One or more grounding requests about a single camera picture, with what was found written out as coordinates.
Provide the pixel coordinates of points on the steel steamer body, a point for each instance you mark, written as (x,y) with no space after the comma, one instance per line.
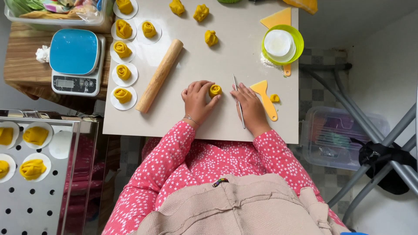
(88,176)

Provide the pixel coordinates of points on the green object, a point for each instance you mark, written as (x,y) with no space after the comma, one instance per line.
(229,1)

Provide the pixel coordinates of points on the empty white paper round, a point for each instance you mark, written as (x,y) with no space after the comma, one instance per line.
(60,145)

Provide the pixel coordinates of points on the person's right hand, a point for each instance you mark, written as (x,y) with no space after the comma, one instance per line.
(253,111)

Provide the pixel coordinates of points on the clear plastic storage box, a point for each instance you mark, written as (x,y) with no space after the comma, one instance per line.
(339,137)

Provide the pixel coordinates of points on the beige knit cloth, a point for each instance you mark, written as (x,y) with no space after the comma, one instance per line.
(245,212)

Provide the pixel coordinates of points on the thin metal stick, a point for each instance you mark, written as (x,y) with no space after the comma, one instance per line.
(234,83)

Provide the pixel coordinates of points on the small yellow dough scrap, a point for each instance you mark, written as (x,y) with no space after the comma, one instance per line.
(274,98)

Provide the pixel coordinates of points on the yellow folded dough piece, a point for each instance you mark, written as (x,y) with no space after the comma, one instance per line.
(176,7)
(201,13)
(211,38)

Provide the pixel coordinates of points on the wooden rolling pin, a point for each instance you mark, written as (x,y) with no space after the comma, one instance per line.
(159,75)

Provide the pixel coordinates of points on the yellow triangular plastic scraper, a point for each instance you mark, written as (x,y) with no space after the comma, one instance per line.
(277,19)

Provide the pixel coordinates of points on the stack of white paper rounds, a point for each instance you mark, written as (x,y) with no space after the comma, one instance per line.
(278,45)

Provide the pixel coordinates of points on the perforated steel steamer tray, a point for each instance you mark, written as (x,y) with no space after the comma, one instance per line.
(32,202)

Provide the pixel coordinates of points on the green plastic bowl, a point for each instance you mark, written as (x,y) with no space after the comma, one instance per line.
(297,42)

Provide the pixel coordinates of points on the large yellow dough lump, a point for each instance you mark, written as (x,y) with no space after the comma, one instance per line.
(303,5)

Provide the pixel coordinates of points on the person's left hand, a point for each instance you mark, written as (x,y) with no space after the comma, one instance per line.
(196,102)

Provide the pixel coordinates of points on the wooden side table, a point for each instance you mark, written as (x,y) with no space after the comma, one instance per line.
(27,70)

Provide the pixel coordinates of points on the pink star print dress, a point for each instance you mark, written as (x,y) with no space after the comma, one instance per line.
(196,163)

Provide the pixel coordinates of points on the black cloth bag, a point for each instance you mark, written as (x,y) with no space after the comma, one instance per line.
(388,169)

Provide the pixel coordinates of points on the shaped dough on paper round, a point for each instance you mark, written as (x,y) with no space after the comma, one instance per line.
(32,169)
(6,136)
(3,169)
(36,135)

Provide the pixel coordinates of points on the white crumpled tissue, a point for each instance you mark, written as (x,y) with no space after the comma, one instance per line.
(42,54)

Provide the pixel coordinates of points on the yellow dough rose bun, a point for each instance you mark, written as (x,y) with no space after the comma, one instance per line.
(215,90)

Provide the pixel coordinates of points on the blue topped kitchen scale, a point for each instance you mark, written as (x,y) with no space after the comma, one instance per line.
(73,51)

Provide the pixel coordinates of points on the clear container with bags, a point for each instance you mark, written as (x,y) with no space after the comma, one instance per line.
(55,11)

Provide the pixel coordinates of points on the yellow plastic spatula scraper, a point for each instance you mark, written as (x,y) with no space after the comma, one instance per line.
(266,99)

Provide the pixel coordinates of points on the grey metal tube frame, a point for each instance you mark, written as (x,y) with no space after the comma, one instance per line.
(359,120)

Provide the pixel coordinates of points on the group of dough roses on papers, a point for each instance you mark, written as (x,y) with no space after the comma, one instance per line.
(123,49)

